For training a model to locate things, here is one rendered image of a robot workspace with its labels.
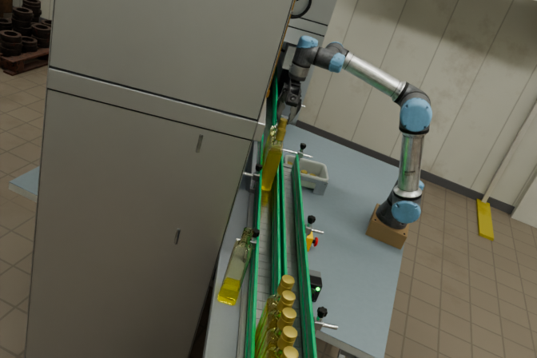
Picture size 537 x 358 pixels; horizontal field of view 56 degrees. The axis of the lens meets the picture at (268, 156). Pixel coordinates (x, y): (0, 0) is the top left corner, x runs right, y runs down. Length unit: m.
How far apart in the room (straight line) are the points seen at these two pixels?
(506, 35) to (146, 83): 3.75
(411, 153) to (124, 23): 1.21
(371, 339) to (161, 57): 1.17
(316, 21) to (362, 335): 1.83
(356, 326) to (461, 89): 3.29
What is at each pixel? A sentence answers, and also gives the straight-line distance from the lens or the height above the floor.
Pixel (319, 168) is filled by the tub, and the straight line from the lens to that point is 2.66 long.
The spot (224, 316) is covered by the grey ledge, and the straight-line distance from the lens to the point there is 1.56.
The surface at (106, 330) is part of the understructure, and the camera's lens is 2.06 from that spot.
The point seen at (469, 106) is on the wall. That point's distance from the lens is 4.91.
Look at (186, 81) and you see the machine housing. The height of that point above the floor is 1.46.
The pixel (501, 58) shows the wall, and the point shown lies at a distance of 4.83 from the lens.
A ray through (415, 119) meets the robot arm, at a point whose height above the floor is 1.38.
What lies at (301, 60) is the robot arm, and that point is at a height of 1.45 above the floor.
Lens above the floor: 1.98
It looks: 26 degrees down
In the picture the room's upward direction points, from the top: 17 degrees clockwise
